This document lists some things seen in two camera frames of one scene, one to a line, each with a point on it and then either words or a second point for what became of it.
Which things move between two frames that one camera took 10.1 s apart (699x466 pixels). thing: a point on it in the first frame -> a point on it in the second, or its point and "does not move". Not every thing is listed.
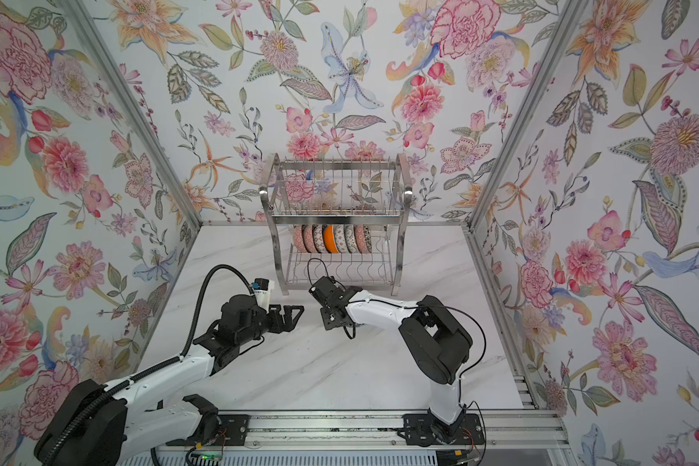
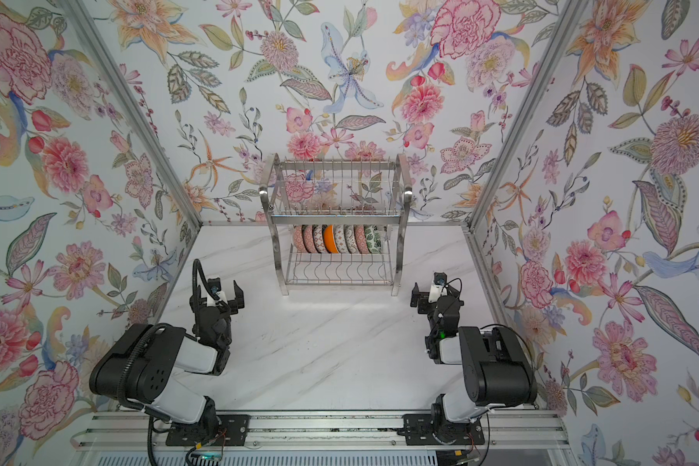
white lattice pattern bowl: [350, 240] does not move
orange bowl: [329, 238] does not move
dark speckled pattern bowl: [363, 238] does not move
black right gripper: [327, 322] -> [423, 298]
